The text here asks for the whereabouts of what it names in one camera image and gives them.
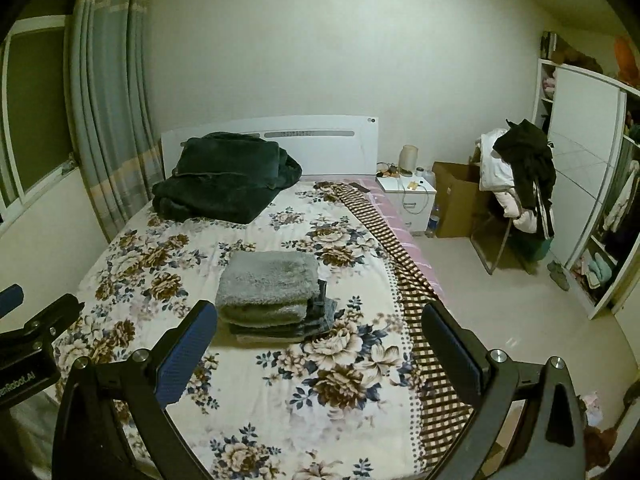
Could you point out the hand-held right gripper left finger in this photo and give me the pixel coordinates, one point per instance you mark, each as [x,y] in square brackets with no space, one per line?
[185,355]

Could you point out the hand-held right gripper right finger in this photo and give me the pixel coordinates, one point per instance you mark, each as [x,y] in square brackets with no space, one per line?
[450,350]

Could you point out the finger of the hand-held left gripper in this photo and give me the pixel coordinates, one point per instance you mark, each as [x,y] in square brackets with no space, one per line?
[10,299]
[60,315]

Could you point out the grey fluffy pants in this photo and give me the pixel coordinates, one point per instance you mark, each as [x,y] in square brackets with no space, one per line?
[270,275]

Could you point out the floral bed sheet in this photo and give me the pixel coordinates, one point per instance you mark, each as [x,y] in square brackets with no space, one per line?
[250,385]

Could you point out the brown checkered blanket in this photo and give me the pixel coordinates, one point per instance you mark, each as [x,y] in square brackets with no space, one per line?
[415,285]

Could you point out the folded grey garment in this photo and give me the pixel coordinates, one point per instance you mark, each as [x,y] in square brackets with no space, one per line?
[270,339]

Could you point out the metal folding chair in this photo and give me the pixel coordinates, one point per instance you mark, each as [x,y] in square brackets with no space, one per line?
[501,246]

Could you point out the clear water bottle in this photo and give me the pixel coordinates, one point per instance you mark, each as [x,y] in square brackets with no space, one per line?
[434,222]

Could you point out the grey slipper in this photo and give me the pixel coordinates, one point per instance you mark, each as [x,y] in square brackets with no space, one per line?
[562,280]
[553,266]

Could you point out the pink mattress sheet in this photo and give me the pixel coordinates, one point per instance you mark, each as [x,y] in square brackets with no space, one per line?
[400,225]

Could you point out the green cloth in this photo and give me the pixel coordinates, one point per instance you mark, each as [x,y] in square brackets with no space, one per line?
[537,247]

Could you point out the white nightstand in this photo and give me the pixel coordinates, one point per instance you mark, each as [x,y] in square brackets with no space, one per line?
[415,210]

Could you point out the cardboard box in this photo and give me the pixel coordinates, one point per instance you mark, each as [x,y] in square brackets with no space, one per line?
[460,205]

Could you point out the folded mint green clothes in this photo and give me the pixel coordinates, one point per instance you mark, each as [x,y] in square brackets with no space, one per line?
[597,270]

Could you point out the dark green blanket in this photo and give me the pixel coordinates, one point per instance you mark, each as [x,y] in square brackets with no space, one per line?
[225,180]

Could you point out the white clothing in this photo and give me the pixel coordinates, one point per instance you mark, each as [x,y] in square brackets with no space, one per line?
[495,175]

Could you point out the black phone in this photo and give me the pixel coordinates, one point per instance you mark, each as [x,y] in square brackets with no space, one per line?
[361,187]

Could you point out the window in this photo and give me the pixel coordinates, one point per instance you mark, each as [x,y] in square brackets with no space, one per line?
[40,110]

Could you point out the black jacket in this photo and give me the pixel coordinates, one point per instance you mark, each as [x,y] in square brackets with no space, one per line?
[530,160]

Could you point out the grey striped curtain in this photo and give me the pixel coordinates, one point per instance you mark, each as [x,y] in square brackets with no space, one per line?
[105,110]

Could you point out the hanging white garment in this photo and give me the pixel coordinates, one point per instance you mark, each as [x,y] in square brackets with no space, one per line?
[622,200]

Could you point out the white headboard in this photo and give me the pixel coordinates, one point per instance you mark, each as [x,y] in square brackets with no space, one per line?
[320,155]

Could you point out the white wardrobe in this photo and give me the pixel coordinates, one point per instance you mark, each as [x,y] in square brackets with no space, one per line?
[580,135]

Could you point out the orange bag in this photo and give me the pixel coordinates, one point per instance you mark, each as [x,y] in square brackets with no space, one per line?
[627,57]

